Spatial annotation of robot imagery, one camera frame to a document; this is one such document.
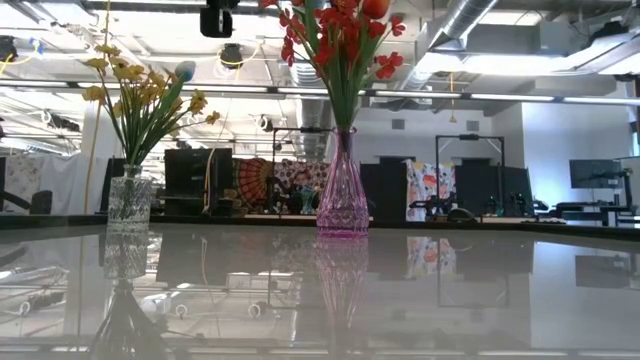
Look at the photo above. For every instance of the black metal table frame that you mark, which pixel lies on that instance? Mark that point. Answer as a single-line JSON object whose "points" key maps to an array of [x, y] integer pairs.
{"points": [[500, 227]]}

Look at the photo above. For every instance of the black shelf cabinet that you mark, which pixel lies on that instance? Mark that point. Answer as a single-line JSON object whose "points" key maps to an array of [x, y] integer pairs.
{"points": [[192, 170]]}

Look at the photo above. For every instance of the clear cut-glass vase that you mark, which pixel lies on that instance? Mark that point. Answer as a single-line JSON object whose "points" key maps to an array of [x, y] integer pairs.
{"points": [[129, 205]]}

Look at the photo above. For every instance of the white cloth curtain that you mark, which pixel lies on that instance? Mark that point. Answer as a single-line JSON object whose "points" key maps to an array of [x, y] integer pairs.
{"points": [[60, 180]]}

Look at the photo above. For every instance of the white floral cloth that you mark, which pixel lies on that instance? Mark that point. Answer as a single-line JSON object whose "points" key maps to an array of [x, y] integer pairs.
{"points": [[430, 182]]}

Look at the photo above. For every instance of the black office chair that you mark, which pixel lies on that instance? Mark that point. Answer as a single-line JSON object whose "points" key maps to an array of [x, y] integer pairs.
{"points": [[41, 204]]}

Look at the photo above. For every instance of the black ceiling-mounted device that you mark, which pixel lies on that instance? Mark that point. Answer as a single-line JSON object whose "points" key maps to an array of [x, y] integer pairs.
{"points": [[7, 49]]}

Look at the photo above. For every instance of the black round ceiling fixture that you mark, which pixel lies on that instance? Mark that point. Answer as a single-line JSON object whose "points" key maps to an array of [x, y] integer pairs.
{"points": [[231, 54]]}

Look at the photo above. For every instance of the pink glass vase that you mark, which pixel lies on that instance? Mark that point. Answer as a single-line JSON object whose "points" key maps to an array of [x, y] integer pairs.
{"points": [[342, 210]]}

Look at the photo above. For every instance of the black desk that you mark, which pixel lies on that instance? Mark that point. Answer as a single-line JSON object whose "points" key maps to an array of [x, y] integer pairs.
{"points": [[590, 206]]}

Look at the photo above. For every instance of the black metal frame stand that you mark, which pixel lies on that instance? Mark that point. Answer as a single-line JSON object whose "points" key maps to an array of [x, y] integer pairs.
{"points": [[470, 137], [300, 130]]}

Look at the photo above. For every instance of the large silver ventilation duct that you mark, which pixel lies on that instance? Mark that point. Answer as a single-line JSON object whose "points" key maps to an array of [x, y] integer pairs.
{"points": [[465, 15]]}

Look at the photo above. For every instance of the dark floral tapestry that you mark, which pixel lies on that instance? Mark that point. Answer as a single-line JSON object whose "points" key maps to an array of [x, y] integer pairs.
{"points": [[290, 172]]}

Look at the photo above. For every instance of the silver vertical ventilation duct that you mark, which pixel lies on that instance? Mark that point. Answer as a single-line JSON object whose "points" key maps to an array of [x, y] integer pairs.
{"points": [[310, 110]]}

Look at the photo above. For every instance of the red artificial flower bunch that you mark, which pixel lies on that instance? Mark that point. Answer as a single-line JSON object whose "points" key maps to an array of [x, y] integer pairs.
{"points": [[287, 50], [389, 64]]}

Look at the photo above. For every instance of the orange mandala tapestry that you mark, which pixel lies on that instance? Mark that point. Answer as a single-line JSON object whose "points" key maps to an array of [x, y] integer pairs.
{"points": [[252, 175]]}

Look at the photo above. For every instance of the black dome-shaped object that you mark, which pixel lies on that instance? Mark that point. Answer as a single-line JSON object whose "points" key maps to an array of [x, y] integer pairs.
{"points": [[460, 216]]}

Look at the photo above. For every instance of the white artificial tulip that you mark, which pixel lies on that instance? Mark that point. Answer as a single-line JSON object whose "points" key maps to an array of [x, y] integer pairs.
{"points": [[185, 71]]}

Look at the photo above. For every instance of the wide black partition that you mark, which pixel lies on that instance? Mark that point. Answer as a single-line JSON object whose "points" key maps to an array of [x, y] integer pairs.
{"points": [[515, 185]]}

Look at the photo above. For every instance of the dark computer monitor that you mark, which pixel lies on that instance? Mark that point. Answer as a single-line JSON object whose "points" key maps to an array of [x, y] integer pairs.
{"points": [[595, 174]]}

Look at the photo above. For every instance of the long ceiling light strip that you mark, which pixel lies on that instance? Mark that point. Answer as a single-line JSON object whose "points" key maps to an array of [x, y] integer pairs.
{"points": [[510, 97], [50, 84]]}

